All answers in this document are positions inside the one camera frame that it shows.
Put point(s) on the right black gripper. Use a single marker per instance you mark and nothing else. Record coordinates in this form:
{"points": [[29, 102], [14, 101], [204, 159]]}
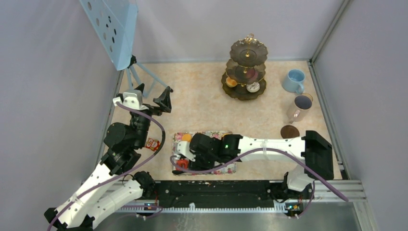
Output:
{"points": [[197, 165]]}

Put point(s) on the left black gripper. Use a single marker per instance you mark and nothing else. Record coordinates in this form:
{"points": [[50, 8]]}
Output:
{"points": [[164, 100]]}

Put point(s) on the red donut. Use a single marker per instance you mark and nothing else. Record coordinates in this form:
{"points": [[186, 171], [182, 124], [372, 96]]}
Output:
{"points": [[182, 163]]}

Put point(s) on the orange bun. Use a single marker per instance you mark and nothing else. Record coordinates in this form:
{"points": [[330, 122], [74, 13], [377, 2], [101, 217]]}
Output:
{"points": [[231, 83]]}

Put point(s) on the white striped donut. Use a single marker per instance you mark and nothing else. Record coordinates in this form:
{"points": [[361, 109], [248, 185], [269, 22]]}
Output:
{"points": [[254, 87]]}

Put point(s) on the pink frosted donut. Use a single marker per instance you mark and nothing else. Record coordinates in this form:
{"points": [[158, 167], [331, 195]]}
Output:
{"points": [[251, 74]]}

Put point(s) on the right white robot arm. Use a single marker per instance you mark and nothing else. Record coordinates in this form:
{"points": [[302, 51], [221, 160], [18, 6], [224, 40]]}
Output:
{"points": [[312, 153]]}

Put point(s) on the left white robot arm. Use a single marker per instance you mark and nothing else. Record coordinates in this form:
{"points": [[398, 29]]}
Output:
{"points": [[115, 181]]}

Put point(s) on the orange macaron left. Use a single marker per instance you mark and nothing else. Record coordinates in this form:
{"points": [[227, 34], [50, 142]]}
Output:
{"points": [[186, 137]]}

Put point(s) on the floral serving tray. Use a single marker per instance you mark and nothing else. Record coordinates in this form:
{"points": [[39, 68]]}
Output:
{"points": [[228, 170]]}

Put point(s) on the red owl toy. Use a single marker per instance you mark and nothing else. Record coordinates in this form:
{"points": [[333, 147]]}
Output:
{"points": [[152, 144]]}

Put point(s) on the dark brown round coaster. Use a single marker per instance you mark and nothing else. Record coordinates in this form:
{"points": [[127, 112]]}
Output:
{"points": [[289, 131]]}

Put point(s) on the blue perforated board stand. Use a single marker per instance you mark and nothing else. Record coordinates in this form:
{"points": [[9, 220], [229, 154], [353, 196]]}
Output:
{"points": [[114, 22]]}

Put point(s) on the pink mug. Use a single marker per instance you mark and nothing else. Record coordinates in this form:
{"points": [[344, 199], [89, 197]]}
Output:
{"points": [[299, 107]]}

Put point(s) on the three-tier dark cake stand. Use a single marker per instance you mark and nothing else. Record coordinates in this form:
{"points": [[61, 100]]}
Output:
{"points": [[245, 54]]}

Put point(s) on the light blue mug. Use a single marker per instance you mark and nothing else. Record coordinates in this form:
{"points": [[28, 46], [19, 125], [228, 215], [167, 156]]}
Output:
{"points": [[294, 81]]}

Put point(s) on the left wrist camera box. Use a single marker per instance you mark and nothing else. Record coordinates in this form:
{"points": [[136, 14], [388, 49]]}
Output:
{"points": [[131, 99]]}

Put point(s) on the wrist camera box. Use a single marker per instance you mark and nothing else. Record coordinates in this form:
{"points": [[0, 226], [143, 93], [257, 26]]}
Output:
{"points": [[131, 99], [183, 148]]}

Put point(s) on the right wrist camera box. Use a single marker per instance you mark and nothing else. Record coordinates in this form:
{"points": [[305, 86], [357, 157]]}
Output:
{"points": [[183, 148]]}

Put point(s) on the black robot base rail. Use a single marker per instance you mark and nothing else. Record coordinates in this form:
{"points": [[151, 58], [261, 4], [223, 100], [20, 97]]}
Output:
{"points": [[212, 194]]}

